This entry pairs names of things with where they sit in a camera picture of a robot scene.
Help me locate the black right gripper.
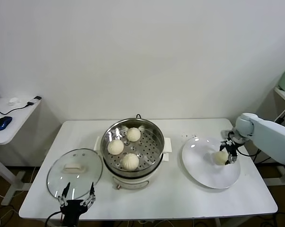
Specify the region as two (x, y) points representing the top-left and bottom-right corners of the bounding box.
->
(218, 139), (243, 166)

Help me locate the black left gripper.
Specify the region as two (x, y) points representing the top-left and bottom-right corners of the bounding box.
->
(56, 181), (97, 227)

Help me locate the white steamed baozi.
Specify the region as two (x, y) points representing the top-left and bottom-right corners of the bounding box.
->
(121, 153), (140, 171)
(107, 139), (124, 156)
(126, 127), (141, 142)
(212, 151), (229, 166)

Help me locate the glass lid with white handle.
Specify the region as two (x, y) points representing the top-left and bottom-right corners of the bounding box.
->
(46, 148), (104, 200)

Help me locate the stainless steel steamer pot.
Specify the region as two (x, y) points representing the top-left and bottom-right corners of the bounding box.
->
(94, 119), (173, 177)

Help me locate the white round plate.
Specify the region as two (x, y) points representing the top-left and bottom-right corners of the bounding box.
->
(181, 136), (241, 189)

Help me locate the white electric cooker base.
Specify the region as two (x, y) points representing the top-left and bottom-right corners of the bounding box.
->
(102, 151), (171, 190)

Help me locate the white table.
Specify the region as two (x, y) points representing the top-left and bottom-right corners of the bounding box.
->
(18, 118), (279, 220)

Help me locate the white side desk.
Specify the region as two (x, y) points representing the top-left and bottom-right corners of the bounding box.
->
(0, 96), (43, 206)

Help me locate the blue computer mouse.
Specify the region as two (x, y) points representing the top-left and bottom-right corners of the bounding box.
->
(0, 116), (13, 131)

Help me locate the white crumpled tissue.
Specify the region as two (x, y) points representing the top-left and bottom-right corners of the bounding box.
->
(9, 96), (23, 106)

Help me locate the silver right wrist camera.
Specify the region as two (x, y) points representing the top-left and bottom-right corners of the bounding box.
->
(220, 129), (236, 141)

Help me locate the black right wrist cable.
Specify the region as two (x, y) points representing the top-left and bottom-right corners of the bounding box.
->
(236, 141), (261, 157)

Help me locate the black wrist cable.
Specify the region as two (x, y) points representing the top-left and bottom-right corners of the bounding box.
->
(45, 210), (62, 227)
(236, 141), (261, 157)

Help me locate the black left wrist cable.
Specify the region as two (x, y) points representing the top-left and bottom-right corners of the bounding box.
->
(45, 210), (62, 227)

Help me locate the black cable with adapter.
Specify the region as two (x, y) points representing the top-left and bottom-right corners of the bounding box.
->
(0, 96), (43, 115)

